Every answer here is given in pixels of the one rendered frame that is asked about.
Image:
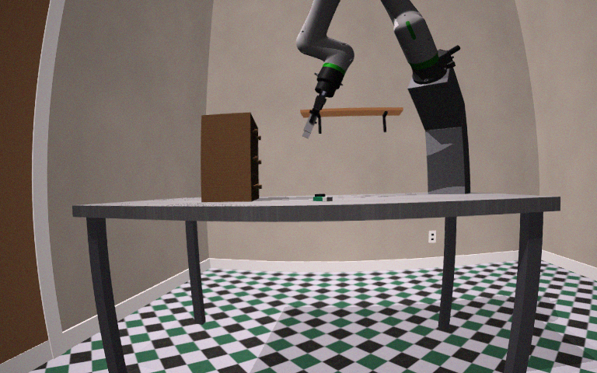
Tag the small brown chest of drawers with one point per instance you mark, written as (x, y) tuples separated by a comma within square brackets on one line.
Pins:
[(226, 157)]

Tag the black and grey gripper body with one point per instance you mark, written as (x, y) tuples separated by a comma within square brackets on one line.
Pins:
[(326, 87)]

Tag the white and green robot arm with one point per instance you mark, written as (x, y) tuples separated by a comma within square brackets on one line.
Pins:
[(428, 64)]

